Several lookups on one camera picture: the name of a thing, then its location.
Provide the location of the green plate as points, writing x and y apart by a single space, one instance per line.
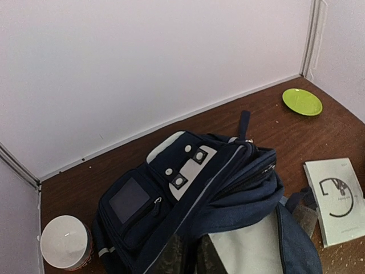
302 102

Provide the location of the grey hardcover book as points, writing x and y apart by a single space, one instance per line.
339 198

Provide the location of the right aluminium frame post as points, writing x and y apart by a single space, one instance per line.
314 39

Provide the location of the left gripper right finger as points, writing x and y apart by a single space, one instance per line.
204 257

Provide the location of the aluminium frame post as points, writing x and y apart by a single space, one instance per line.
8 158
314 39

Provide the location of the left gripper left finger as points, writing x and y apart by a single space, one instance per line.
176 255

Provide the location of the left aluminium frame post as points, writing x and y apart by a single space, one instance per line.
8 158

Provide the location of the white patterned bowl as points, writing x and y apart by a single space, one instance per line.
66 243

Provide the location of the navy blue backpack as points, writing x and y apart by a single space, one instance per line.
189 186

